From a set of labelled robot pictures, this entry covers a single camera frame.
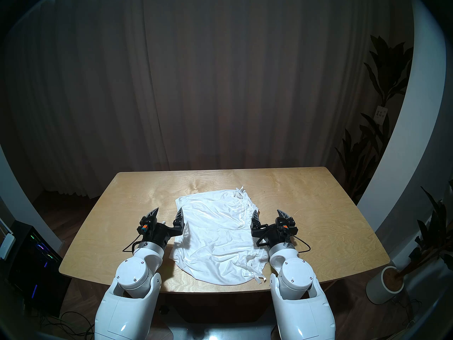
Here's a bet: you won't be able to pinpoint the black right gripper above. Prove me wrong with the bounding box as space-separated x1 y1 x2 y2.
250 209 298 249

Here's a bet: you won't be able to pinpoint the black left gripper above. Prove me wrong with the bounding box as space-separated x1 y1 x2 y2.
137 207 185 250

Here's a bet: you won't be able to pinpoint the white pants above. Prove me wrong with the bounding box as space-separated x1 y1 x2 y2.
171 189 269 286

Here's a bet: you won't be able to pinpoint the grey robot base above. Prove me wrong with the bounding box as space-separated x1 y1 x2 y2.
166 322 280 340

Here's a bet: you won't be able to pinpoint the white round plant pot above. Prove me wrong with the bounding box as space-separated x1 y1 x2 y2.
366 266 405 305

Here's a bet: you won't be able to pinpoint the black computer tower with lights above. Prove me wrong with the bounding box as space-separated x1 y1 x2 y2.
7 221 72 317

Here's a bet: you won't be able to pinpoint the brown pleated curtain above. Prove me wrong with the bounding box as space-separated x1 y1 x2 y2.
7 0 414 202

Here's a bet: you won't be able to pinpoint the white box device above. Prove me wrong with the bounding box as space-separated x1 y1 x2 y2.
0 233 16 260

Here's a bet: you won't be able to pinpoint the small dark potted plant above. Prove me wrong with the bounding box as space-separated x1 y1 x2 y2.
396 180 453 279

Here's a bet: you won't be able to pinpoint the tall dark leafy plant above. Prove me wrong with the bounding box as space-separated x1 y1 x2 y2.
334 35 414 203

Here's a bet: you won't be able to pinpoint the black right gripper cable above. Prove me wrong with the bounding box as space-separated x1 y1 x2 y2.
256 225 311 253

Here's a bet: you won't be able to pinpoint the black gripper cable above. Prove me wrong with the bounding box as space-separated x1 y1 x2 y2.
256 225 311 253
122 236 143 253

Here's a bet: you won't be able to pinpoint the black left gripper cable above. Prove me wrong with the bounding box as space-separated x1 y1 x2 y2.
122 236 143 253

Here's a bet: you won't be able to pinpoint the black floor cables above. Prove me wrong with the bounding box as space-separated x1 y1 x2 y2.
39 310 96 338

